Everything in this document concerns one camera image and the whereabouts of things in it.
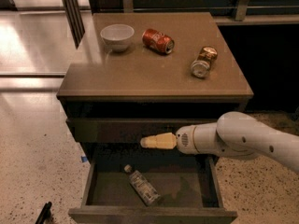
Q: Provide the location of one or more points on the closed top drawer front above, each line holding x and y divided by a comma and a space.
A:
130, 131

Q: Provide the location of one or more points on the black object on floor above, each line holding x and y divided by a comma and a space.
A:
44, 214

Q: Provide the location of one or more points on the metal door frame post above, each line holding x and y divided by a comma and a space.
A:
75, 21

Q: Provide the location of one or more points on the red soda can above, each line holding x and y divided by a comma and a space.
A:
158, 41

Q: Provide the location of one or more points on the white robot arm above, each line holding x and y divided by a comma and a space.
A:
234, 135

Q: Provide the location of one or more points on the brown drawer cabinet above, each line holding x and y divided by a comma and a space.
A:
141, 83

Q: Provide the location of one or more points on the white bowl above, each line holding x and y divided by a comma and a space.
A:
117, 37

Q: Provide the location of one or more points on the clear plastic water bottle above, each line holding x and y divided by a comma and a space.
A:
142, 186

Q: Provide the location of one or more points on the open middle drawer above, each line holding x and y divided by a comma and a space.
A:
188, 186

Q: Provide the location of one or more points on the blue tape on floor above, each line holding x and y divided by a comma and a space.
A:
84, 159

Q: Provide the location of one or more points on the gold and silver can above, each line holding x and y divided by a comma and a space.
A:
202, 64

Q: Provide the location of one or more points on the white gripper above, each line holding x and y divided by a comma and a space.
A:
184, 139

